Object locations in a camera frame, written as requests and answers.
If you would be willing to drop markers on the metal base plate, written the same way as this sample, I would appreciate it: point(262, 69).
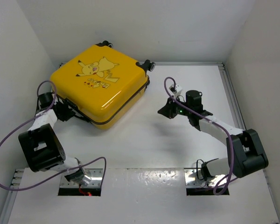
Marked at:
point(88, 178)
point(193, 179)

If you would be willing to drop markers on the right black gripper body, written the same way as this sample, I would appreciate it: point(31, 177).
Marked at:
point(181, 110)

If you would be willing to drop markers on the yellow suitcase with dark lining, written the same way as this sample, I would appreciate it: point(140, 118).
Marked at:
point(102, 84)

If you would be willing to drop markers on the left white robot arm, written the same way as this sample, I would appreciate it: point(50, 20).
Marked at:
point(41, 146)

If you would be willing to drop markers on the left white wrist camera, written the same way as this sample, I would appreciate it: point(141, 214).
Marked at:
point(176, 90)

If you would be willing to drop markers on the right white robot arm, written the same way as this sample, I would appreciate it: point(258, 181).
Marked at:
point(245, 152)

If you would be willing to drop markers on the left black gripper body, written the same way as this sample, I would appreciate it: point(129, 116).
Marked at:
point(66, 113)

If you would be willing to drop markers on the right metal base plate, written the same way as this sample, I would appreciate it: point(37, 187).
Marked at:
point(193, 179)

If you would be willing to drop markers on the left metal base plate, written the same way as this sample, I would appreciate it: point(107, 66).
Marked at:
point(88, 178)

